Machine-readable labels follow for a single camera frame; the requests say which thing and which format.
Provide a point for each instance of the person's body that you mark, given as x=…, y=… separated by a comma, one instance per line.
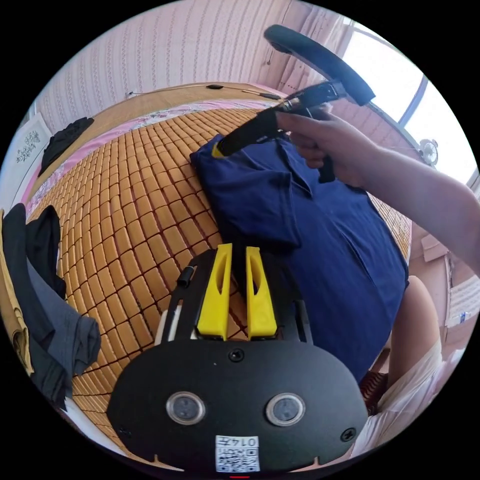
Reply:
x=412, y=356

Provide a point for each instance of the dark blue short sleeve shirt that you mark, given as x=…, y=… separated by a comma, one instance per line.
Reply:
x=318, y=243

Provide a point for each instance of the black garment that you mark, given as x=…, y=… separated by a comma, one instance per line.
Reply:
x=62, y=144

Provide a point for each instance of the person's right hand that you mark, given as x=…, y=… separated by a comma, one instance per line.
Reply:
x=337, y=142

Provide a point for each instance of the window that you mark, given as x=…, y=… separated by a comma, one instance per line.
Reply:
x=382, y=67

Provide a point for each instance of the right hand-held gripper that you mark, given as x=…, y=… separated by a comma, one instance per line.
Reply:
x=255, y=129

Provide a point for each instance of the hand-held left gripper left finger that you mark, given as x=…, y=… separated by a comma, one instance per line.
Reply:
x=214, y=300

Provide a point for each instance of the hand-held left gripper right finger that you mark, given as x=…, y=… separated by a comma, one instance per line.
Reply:
x=262, y=307

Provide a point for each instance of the pile of clothes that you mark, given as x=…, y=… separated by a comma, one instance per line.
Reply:
x=41, y=300

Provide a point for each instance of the pink curtain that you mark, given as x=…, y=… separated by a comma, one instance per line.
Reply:
x=318, y=22

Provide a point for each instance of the bed with woven mat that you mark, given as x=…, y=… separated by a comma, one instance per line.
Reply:
x=131, y=225

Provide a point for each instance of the person's right forearm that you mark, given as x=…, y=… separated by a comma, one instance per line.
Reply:
x=431, y=195

